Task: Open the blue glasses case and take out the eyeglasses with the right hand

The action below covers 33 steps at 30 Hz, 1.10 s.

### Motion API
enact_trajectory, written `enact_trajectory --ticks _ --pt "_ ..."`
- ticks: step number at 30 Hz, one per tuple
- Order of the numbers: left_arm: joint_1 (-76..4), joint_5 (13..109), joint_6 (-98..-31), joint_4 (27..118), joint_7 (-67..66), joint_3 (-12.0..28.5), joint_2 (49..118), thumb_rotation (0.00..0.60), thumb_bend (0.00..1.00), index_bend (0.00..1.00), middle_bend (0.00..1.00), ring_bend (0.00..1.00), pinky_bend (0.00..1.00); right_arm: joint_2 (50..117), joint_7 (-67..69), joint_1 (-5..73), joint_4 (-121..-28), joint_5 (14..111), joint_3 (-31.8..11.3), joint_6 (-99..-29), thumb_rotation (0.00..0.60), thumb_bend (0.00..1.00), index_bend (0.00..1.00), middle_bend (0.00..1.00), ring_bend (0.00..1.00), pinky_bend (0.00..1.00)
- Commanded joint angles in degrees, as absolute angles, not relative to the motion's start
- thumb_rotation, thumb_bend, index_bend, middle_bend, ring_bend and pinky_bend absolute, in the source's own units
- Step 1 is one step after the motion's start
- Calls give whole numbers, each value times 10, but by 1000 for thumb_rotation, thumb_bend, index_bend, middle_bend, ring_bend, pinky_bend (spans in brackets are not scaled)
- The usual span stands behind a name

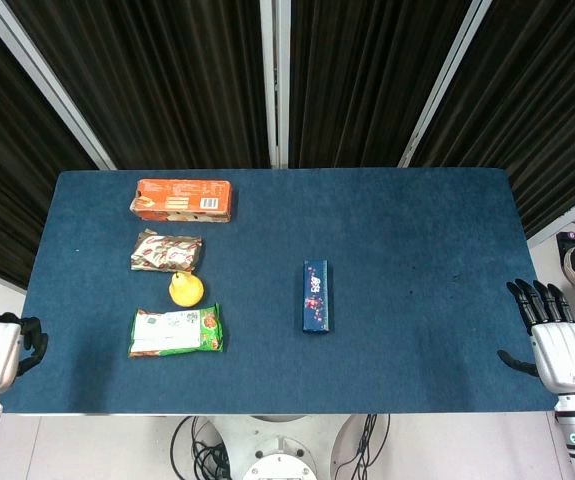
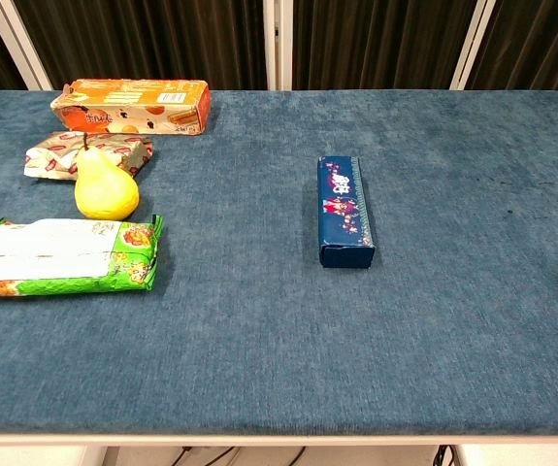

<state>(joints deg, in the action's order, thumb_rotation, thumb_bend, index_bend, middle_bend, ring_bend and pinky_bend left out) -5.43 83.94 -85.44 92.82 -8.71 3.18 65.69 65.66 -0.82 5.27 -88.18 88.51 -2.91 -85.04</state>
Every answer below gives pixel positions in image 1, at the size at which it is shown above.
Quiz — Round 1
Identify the green white snack bag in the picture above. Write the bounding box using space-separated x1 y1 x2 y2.
127 303 225 360

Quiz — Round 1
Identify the gold red snack wrapper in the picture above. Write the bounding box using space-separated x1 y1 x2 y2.
129 229 205 274

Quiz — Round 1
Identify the dark blue slim box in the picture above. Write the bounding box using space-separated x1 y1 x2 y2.
301 258 335 335

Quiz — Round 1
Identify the yellow pear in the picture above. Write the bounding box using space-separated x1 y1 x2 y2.
168 270 206 308

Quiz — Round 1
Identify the orange biscuit box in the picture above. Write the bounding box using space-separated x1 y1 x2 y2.
129 178 234 224

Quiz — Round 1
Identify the black cable bundle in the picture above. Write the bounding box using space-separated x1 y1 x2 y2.
333 413 394 480
170 415 234 480

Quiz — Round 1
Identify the white grey robot base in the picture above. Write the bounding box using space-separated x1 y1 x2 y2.
210 414 369 480

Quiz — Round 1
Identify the black pleated curtain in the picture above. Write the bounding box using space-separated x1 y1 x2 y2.
410 0 575 240
5 0 272 171
0 0 99 290
288 0 474 170

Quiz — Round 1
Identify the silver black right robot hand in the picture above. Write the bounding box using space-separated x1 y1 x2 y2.
496 278 575 396

